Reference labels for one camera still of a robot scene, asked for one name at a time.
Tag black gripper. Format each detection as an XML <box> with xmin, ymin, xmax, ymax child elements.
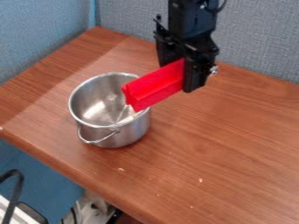
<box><xmin>153</xmin><ymin>14</ymin><xmax>220</xmax><ymax>93</ymax></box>

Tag red block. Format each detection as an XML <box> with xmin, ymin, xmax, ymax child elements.
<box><xmin>121</xmin><ymin>59</ymin><xmax>184</xmax><ymax>112</ymax></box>

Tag metal pot with handle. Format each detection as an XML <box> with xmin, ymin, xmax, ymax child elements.
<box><xmin>68</xmin><ymin>72</ymin><xmax>150</xmax><ymax>149</ymax></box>

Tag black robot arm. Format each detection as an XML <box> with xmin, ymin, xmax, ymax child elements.
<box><xmin>153</xmin><ymin>0</ymin><xmax>225</xmax><ymax>93</ymax></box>

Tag white items under table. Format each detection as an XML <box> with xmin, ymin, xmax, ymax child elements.
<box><xmin>58</xmin><ymin>190</ymin><xmax>116</xmax><ymax>224</ymax></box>

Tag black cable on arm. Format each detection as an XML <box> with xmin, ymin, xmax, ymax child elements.
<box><xmin>203</xmin><ymin>0</ymin><xmax>229</xmax><ymax>14</ymax></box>

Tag black bag strap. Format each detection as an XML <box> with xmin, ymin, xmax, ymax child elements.
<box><xmin>0</xmin><ymin>169</ymin><xmax>25</xmax><ymax>224</ymax></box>

